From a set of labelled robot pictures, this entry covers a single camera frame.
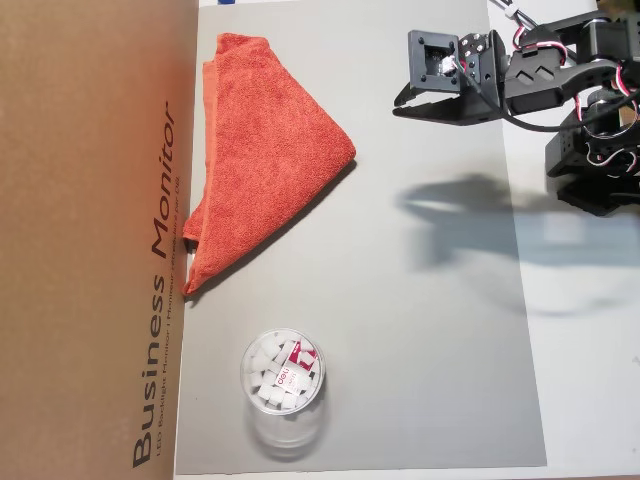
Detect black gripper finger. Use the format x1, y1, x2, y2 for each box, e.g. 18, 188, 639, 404
392, 94, 496, 126
393, 82, 426, 108

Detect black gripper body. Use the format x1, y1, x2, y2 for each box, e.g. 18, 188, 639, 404
458, 29, 576, 124

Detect orange terry towel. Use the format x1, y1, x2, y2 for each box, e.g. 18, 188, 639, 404
181, 32, 359, 297

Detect grey table mat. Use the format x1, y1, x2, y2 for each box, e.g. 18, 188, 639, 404
174, 0, 549, 476

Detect red white eraser wrapper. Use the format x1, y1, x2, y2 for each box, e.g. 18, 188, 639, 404
273, 337, 319, 394

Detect white eraser cubes heap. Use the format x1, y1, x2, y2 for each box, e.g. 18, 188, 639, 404
247, 333, 321, 409

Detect clear plastic jar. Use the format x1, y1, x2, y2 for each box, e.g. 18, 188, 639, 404
239, 327, 334, 464

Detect brown cardboard monitor box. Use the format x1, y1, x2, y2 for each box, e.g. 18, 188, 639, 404
0, 0, 201, 480

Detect black square wrist camera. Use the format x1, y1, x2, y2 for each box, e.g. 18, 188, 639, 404
407, 29, 464, 94

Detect red white gripper servo wire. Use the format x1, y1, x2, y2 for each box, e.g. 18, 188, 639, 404
512, 19, 569, 66

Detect black and white cables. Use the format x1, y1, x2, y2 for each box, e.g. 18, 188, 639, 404
487, 0, 544, 31

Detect red white elbow servo wire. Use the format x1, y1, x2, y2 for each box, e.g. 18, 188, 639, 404
574, 59, 640, 126

